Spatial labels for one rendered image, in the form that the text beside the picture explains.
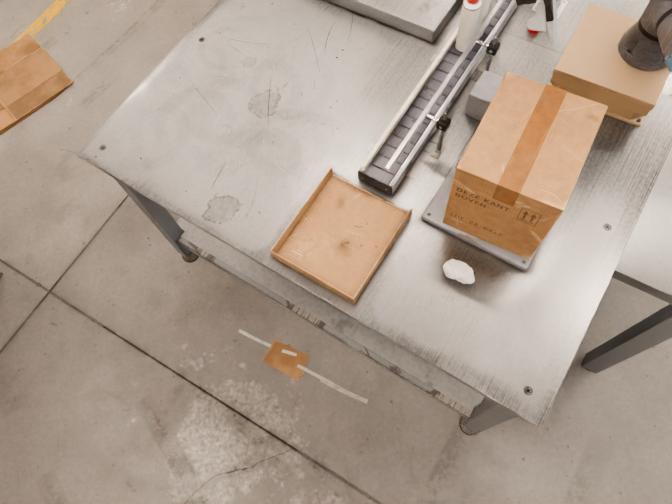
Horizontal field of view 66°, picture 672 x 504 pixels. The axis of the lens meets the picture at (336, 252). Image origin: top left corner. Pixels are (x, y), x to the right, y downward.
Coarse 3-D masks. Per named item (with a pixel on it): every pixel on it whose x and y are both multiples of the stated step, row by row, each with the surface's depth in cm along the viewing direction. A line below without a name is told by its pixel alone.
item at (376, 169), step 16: (496, 0) 165; (496, 16) 162; (448, 64) 156; (464, 64) 156; (432, 80) 154; (416, 96) 152; (432, 96) 152; (416, 112) 150; (432, 112) 150; (400, 128) 148; (384, 144) 147; (400, 144) 146; (384, 160) 144; (400, 160) 144; (368, 176) 143; (384, 176) 142
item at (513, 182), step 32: (512, 96) 121; (544, 96) 120; (576, 96) 119; (480, 128) 118; (512, 128) 117; (544, 128) 117; (576, 128) 116; (480, 160) 115; (512, 160) 114; (544, 160) 113; (576, 160) 113; (480, 192) 118; (512, 192) 112; (544, 192) 110; (448, 224) 138; (480, 224) 130; (512, 224) 122; (544, 224) 116
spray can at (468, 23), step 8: (464, 0) 144; (472, 0) 141; (480, 0) 144; (464, 8) 144; (472, 8) 143; (480, 8) 144; (464, 16) 146; (472, 16) 145; (464, 24) 148; (472, 24) 148; (464, 32) 151; (472, 32) 150; (456, 40) 156; (464, 40) 153; (456, 48) 158; (464, 48) 156
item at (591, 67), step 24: (600, 24) 152; (624, 24) 152; (576, 48) 150; (600, 48) 149; (576, 72) 146; (600, 72) 146; (624, 72) 145; (648, 72) 144; (600, 96) 147; (624, 96) 143; (648, 96) 141; (624, 120) 149
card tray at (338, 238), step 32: (320, 192) 147; (352, 192) 146; (320, 224) 143; (352, 224) 142; (384, 224) 142; (288, 256) 140; (320, 256) 139; (352, 256) 139; (384, 256) 138; (352, 288) 135
